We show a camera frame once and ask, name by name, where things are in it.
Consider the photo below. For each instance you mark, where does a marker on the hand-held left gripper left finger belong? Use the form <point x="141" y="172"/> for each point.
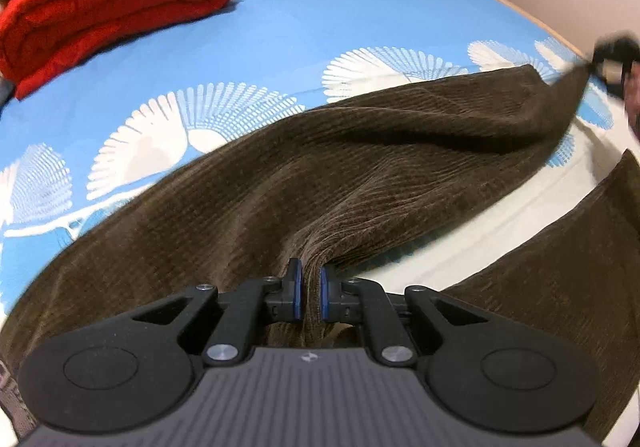
<point x="297" y="292"/>

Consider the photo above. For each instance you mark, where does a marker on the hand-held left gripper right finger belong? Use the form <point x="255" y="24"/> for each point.
<point x="323" y="294"/>

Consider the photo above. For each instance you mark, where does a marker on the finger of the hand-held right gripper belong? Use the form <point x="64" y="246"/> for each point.
<point x="614" y="52"/>

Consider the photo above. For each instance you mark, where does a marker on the blue and white patterned bedsheet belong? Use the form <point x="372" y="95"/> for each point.
<point x="280" y="32"/>

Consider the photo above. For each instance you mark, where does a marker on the red folded blanket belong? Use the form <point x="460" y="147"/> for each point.
<point x="110" y="2"/>

